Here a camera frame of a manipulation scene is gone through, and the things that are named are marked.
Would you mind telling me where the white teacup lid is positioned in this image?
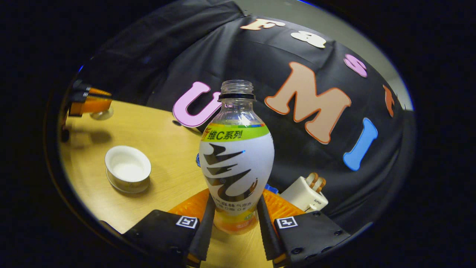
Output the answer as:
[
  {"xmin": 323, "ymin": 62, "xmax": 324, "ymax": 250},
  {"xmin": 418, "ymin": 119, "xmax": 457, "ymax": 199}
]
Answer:
[{"xmin": 90, "ymin": 107, "xmax": 114, "ymax": 121}]

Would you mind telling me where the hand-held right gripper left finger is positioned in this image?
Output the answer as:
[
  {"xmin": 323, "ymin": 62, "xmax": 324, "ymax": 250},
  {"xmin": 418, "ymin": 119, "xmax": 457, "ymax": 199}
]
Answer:
[{"xmin": 123, "ymin": 188, "xmax": 216, "ymax": 268}]

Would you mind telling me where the black backdrop cloth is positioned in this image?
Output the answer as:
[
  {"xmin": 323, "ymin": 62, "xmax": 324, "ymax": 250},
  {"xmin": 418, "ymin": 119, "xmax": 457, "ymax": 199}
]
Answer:
[{"xmin": 74, "ymin": 0, "xmax": 413, "ymax": 235}]

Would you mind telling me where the white saucer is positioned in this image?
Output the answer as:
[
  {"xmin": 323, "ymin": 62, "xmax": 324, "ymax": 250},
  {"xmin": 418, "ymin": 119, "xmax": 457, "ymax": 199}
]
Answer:
[{"xmin": 106, "ymin": 169, "xmax": 151, "ymax": 194}]

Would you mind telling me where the clear water bottle white label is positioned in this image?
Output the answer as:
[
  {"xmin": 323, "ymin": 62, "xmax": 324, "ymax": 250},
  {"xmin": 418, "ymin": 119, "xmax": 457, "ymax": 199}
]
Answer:
[{"xmin": 199, "ymin": 80, "xmax": 275, "ymax": 235}]

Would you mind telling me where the white teacup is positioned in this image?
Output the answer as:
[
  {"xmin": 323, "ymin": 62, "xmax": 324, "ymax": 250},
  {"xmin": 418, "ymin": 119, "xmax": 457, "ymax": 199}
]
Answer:
[{"xmin": 104, "ymin": 145, "xmax": 152, "ymax": 188}]

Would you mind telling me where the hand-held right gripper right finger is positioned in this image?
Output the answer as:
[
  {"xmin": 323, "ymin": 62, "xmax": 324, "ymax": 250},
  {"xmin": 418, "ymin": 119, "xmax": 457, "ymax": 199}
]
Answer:
[{"xmin": 257, "ymin": 189, "xmax": 352, "ymax": 268}]

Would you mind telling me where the white toaster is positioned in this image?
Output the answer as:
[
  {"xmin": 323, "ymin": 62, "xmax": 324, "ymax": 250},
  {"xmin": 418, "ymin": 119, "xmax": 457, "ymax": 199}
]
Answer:
[{"xmin": 280, "ymin": 176, "xmax": 329, "ymax": 213}]

